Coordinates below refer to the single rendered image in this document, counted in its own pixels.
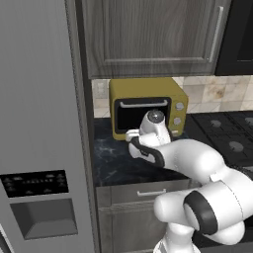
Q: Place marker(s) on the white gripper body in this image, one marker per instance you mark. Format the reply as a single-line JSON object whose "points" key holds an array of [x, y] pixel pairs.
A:
{"points": [[132, 134]]}

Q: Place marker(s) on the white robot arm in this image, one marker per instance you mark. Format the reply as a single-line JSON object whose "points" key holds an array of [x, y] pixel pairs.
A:
{"points": [[204, 164]]}

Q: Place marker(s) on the grey fridge casing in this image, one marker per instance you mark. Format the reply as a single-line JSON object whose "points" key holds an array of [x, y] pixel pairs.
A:
{"points": [[86, 131]]}

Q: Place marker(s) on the grey fridge door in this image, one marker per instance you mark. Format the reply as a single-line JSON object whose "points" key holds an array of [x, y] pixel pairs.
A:
{"points": [[36, 99]]}

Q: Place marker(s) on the yellow toaster oven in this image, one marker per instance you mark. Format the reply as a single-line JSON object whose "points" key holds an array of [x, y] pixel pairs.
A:
{"points": [[141, 90]]}

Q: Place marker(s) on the silver toaster oven knob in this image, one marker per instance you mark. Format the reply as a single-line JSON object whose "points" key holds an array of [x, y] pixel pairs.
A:
{"points": [[179, 106], [177, 121]]}

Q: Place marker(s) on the grey wood drawer front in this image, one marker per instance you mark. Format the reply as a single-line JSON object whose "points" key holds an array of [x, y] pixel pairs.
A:
{"points": [[125, 192]]}

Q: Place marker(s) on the grey wood base cupboard door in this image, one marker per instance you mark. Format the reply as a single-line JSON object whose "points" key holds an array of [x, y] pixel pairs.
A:
{"points": [[131, 227]]}

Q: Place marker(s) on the black gas hob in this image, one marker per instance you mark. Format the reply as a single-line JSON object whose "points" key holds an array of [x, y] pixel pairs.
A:
{"points": [[227, 135]]}

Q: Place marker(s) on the black microwave oven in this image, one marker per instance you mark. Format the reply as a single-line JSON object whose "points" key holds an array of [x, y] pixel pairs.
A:
{"points": [[238, 36]]}

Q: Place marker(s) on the grey wood wall cupboard door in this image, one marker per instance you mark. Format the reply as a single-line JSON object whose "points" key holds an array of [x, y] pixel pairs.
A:
{"points": [[148, 33]]}

